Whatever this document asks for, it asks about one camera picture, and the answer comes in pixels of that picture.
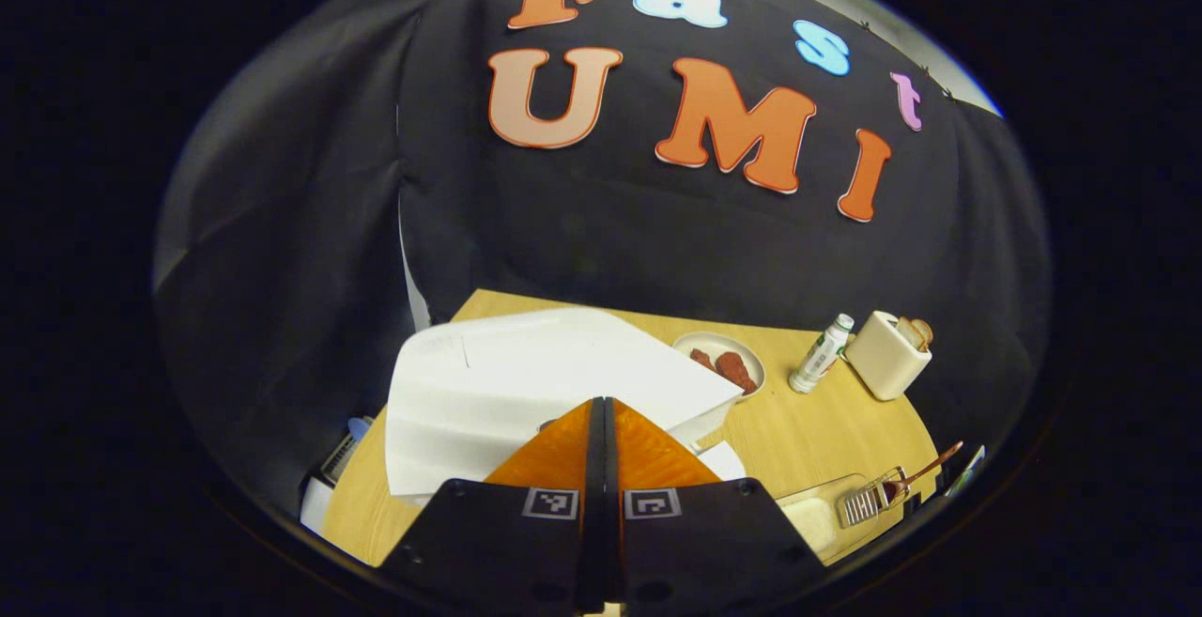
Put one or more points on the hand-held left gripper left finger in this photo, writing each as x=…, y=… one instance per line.
x=488, y=551

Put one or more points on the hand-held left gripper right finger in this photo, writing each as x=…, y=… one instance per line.
x=714, y=551

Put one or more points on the clear container of rice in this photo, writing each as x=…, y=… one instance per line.
x=815, y=523

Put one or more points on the white rice cooker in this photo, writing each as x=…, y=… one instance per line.
x=526, y=382

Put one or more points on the brown wooden spoon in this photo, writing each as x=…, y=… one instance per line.
x=925, y=471

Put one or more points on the red meat piece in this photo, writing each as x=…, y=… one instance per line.
x=702, y=359
x=737, y=373

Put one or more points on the white round plate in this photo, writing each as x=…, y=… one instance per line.
x=747, y=349

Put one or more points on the white drink bottle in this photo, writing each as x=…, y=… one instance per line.
x=819, y=359

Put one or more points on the white toaster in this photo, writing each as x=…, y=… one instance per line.
x=883, y=363

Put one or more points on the toasted bread slice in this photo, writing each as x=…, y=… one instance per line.
x=916, y=331

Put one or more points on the black backdrop cloth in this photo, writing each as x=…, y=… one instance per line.
x=610, y=241

